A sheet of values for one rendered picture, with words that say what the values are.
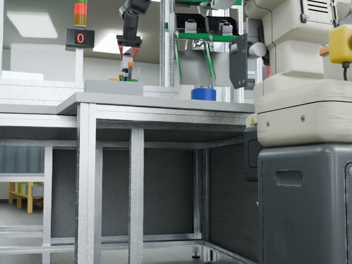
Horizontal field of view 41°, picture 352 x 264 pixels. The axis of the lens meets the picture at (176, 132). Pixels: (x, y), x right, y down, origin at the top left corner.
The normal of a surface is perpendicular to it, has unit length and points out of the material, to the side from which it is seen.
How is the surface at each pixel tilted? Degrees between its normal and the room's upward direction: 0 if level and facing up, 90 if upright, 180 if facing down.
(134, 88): 90
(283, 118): 90
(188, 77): 45
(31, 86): 90
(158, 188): 90
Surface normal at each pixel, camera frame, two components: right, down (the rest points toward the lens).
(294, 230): -0.94, 0.00
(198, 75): 0.07, -0.76
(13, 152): 0.26, -0.08
